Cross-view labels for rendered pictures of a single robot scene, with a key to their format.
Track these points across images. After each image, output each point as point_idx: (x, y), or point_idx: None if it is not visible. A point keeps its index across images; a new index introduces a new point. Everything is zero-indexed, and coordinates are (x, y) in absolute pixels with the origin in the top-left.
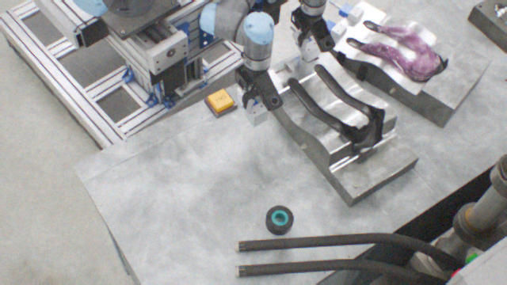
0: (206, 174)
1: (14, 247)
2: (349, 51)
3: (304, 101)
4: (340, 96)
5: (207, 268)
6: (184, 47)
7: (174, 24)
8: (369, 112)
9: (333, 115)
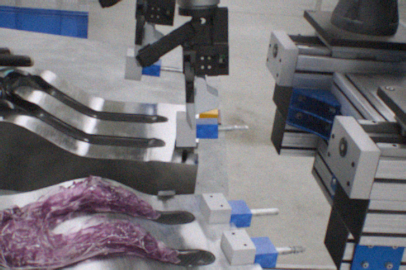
0: (125, 85)
1: (259, 230)
2: (162, 203)
3: (120, 117)
4: (89, 139)
5: (35, 52)
6: (280, 65)
7: (336, 89)
8: None
9: (66, 105)
